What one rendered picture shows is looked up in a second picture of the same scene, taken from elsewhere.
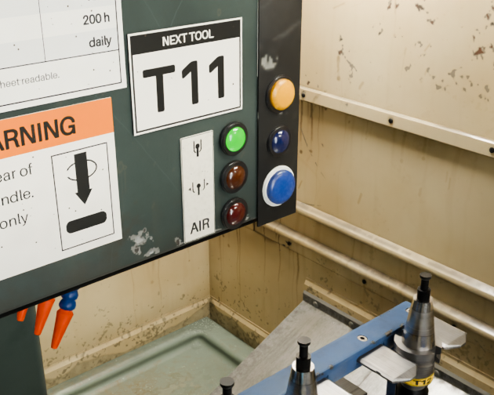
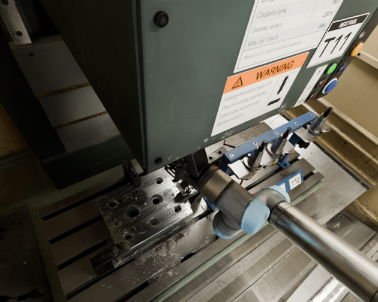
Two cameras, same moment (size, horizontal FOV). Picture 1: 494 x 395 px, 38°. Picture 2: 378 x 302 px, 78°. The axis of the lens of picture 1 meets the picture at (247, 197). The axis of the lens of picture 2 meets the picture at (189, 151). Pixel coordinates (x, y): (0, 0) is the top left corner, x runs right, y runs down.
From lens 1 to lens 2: 0.27 m
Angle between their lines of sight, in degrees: 28
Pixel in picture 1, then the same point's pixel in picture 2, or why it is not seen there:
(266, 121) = (344, 60)
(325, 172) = not seen: hidden behind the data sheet
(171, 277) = not seen: hidden behind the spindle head
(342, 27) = not seen: outside the picture
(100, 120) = (300, 62)
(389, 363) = (304, 134)
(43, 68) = (298, 39)
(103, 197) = (283, 92)
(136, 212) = (288, 97)
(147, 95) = (320, 50)
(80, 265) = (263, 116)
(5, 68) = (287, 39)
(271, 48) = (367, 27)
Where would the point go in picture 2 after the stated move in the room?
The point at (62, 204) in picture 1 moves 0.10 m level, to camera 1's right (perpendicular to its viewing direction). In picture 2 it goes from (271, 95) to (333, 106)
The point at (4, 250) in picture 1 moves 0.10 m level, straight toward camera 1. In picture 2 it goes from (248, 112) to (276, 165)
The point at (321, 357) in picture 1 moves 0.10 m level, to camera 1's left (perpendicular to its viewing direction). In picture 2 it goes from (282, 129) to (255, 124)
